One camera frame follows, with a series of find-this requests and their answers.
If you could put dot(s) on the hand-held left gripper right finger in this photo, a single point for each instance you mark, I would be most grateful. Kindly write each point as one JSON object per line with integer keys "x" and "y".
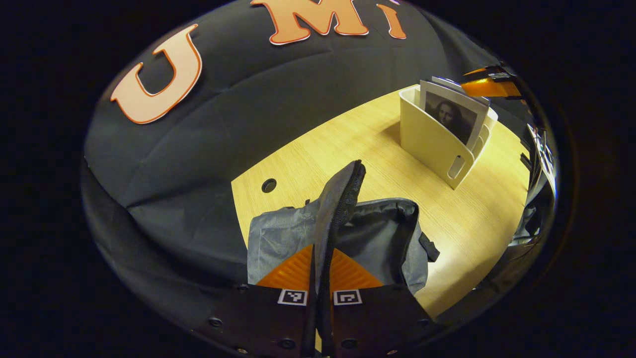
{"x": 377, "y": 318}

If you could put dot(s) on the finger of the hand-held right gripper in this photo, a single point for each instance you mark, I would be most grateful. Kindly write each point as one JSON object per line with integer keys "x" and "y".
{"x": 489, "y": 72}
{"x": 489, "y": 88}

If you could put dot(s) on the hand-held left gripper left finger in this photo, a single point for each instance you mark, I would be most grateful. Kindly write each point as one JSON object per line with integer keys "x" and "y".
{"x": 258, "y": 318}

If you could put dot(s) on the blue cover book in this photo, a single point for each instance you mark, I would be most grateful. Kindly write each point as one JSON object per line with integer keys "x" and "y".
{"x": 462, "y": 88}

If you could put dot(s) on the white portrait cover book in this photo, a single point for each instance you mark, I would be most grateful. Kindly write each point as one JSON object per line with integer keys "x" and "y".
{"x": 449, "y": 114}

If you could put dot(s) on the white bookshelf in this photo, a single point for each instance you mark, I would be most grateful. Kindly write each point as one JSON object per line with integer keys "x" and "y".
{"x": 427, "y": 141}

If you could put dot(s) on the grey schoolbag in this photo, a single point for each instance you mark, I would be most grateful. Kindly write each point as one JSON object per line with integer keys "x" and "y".
{"x": 377, "y": 233}

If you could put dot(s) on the black backdrop cloth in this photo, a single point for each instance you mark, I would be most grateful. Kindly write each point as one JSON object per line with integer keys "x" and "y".
{"x": 223, "y": 124}

